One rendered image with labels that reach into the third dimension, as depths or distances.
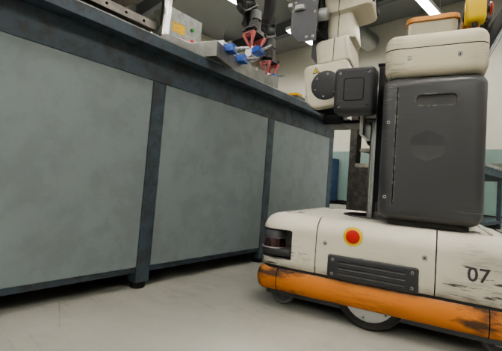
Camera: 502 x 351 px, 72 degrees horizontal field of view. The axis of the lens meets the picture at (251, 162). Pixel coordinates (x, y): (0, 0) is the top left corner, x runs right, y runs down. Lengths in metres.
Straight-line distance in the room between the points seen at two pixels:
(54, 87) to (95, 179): 0.27
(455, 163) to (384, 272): 0.33
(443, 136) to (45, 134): 1.02
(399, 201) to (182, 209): 0.72
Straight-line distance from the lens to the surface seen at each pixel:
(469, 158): 1.02
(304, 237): 1.04
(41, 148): 1.03
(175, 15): 2.54
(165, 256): 1.26
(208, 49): 1.31
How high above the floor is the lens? 0.37
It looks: 3 degrees up
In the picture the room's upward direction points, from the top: 4 degrees clockwise
